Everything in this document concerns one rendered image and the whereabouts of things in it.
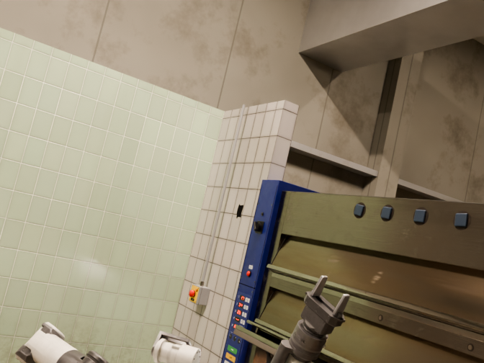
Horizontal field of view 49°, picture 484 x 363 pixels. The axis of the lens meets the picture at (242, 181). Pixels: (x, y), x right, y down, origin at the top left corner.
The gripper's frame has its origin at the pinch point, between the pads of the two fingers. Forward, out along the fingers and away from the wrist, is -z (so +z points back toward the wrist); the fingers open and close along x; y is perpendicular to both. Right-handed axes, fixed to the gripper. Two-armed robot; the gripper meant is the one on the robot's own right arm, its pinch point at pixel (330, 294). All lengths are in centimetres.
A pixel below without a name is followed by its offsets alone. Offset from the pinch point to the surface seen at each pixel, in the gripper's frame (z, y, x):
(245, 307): 69, 73, 83
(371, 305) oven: 21, 61, 20
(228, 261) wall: 64, 84, 117
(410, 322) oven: 15, 58, 2
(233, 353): 91, 70, 75
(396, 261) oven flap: 3, 66, 21
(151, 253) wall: 88, 68, 163
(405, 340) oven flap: 22, 60, 2
